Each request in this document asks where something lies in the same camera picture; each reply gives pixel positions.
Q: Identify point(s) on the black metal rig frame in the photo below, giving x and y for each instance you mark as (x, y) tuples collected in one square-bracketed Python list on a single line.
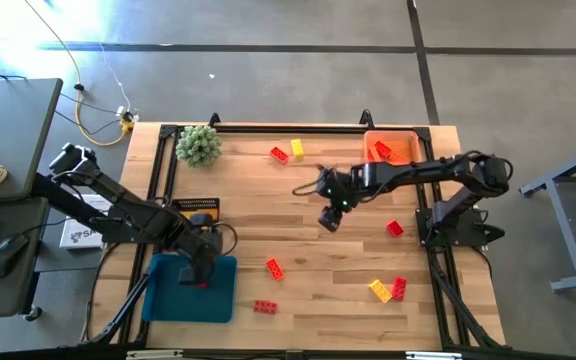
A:
[(318, 129)]

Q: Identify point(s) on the yellow toy brick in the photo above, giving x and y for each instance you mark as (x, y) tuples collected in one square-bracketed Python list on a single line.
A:
[(380, 291), (297, 148)]

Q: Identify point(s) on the small red toy brick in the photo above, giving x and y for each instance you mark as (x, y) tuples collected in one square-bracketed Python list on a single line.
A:
[(395, 228), (202, 285)]

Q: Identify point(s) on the white printed box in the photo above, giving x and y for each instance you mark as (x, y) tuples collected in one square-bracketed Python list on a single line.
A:
[(75, 235)]

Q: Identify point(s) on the green potted plant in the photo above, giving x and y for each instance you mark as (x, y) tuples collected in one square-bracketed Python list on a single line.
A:
[(198, 146)]

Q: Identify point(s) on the black computer mouse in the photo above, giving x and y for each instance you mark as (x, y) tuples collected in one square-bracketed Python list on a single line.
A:
[(5, 257)]

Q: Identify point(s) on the yellow power plug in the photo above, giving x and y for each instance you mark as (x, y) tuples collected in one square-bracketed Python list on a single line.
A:
[(127, 126)]

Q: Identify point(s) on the dark gray desk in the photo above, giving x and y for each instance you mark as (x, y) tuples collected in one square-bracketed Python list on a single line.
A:
[(8, 295)]

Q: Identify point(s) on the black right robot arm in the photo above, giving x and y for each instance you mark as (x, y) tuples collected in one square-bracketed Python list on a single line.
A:
[(418, 172)]

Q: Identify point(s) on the blue plastic tray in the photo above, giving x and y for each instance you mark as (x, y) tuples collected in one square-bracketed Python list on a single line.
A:
[(178, 305)]

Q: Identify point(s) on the black mesh basket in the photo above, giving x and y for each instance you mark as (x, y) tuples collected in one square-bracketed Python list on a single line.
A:
[(195, 203)]

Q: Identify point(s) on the black diagonal support beam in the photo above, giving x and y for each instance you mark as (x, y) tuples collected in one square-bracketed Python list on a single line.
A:
[(53, 192)]

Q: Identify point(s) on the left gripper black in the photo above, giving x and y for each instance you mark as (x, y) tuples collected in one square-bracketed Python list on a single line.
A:
[(200, 250)]

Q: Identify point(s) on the silver metal bracket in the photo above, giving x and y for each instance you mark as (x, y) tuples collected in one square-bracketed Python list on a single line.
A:
[(433, 356), (155, 355)]

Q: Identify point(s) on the long orange toy brick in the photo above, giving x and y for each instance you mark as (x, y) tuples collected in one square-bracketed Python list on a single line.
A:
[(399, 158)]

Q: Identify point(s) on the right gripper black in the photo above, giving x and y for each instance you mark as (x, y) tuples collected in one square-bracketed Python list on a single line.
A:
[(337, 192)]

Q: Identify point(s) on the gray metal desk frame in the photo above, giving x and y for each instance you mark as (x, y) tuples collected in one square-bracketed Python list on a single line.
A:
[(563, 220)]

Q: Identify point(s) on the black caster wheel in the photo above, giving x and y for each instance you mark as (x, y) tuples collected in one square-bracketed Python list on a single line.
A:
[(33, 314)]

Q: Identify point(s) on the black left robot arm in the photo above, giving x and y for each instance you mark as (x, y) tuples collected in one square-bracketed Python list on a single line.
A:
[(118, 200)]

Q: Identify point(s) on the long red toy brick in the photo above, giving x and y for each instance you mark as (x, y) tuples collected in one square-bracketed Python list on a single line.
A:
[(265, 307)]

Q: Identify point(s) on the orange translucent plastic bin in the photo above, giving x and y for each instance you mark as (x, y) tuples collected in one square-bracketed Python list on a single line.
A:
[(403, 137)]

